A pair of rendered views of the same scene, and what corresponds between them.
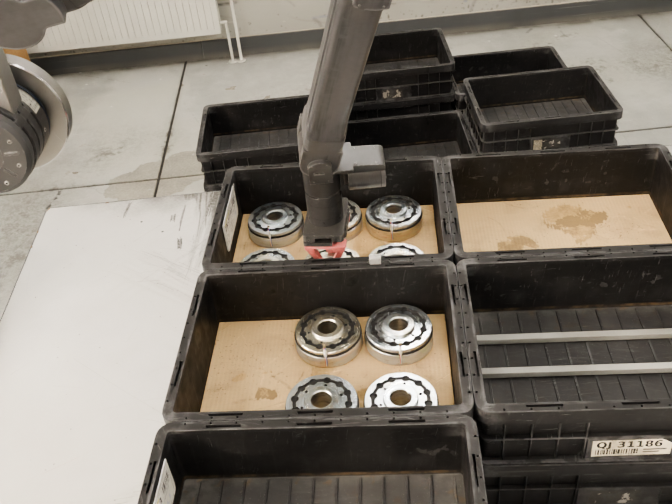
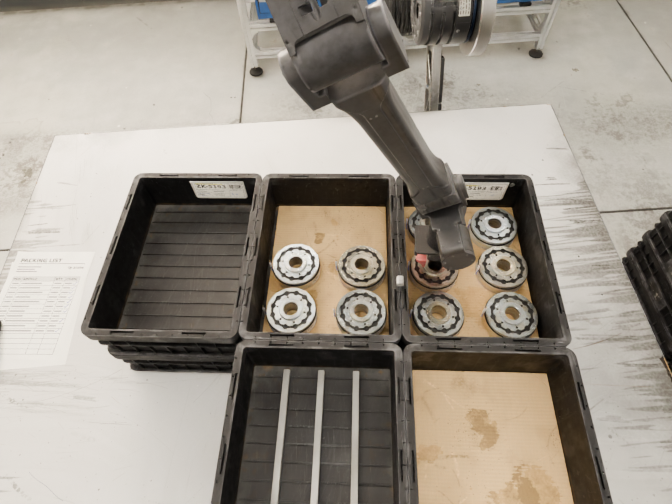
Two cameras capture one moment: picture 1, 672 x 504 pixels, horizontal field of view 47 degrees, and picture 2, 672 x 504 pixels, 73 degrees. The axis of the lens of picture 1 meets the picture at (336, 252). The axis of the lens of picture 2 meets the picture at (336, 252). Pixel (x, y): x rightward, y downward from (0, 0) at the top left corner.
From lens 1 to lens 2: 92 cm
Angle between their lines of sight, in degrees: 58
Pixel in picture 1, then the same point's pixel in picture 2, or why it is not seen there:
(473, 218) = (523, 392)
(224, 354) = (355, 212)
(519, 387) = (307, 399)
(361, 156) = (447, 233)
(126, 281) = (472, 164)
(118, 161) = not seen: outside the picture
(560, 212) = (544, 487)
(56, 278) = (472, 127)
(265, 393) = (319, 237)
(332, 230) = (421, 244)
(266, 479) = not seen: hidden behind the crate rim
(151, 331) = not seen: hidden behind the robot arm
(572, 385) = (305, 440)
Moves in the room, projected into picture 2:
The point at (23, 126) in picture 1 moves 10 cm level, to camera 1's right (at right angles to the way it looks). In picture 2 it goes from (434, 13) to (443, 42)
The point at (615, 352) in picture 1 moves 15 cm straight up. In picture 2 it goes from (337, 488) to (334, 479)
